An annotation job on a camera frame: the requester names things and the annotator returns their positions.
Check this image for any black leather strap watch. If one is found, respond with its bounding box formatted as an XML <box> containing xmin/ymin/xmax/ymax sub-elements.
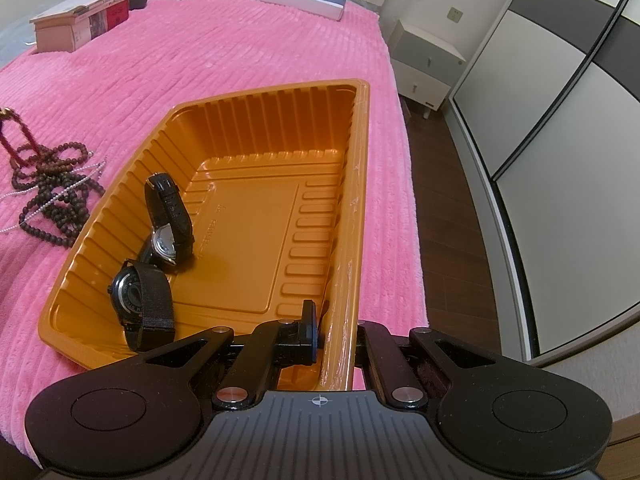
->
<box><xmin>143</xmin><ymin>172</ymin><xmax>196</xmax><ymax>274</ymax></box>

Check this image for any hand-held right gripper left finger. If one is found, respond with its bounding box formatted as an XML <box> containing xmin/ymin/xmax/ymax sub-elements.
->
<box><xmin>127</xmin><ymin>299</ymin><xmax>322</xmax><ymax>409</ymax></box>

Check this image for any long dark bead necklace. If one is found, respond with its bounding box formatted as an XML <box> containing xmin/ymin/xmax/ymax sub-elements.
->
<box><xmin>10</xmin><ymin>142</ymin><xmax>107</xmax><ymax>249</ymax></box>

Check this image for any black woven strap watch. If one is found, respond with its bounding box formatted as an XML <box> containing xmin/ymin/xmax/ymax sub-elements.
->
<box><xmin>107</xmin><ymin>258</ymin><xmax>176</xmax><ymax>353</ymax></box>

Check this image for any brown bead bracelet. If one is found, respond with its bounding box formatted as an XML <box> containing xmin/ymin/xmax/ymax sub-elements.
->
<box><xmin>37</xmin><ymin>142</ymin><xmax>96</xmax><ymax>174</ymax></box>

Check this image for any beige nightstand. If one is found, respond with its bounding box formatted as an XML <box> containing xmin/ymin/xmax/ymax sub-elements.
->
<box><xmin>389</xmin><ymin>19</ymin><xmax>466</xmax><ymax>120</ymax></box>

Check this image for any white pearl necklace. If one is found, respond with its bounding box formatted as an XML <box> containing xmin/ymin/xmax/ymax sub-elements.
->
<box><xmin>0</xmin><ymin>157</ymin><xmax>109</xmax><ymax>235</ymax></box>

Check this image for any red bead bracelet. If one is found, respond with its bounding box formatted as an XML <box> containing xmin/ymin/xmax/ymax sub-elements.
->
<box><xmin>0</xmin><ymin>106</ymin><xmax>40</xmax><ymax>166</ymax></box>

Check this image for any orange plastic tray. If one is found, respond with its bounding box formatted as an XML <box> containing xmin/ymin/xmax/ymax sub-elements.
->
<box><xmin>38</xmin><ymin>78</ymin><xmax>372</xmax><ymax>392</ymax></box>

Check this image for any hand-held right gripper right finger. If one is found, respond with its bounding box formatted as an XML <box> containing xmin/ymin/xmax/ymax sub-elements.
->
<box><xmin>353</xmin><ymin>318</ymin><xmax>504</xmax><ymax>409</ymax></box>

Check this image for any long white box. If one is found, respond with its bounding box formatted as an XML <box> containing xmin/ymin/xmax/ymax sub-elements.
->
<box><xmin>240</xmin><ymin>0</ymin><xmax>347</xmax><ymax>22</ymax></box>

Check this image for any pink ribbed blanket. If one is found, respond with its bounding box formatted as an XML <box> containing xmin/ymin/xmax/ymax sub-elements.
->
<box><xmin>0</xmin><ymin>0</ymin><xmax>431</xmax><ymax>467</ymax></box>

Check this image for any white and grey wardrobe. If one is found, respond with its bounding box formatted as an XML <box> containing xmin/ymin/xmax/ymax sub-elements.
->
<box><xmin>449</xmin><ymin>0</ymin><xmax>640</xmax><ymax>362</ymax></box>

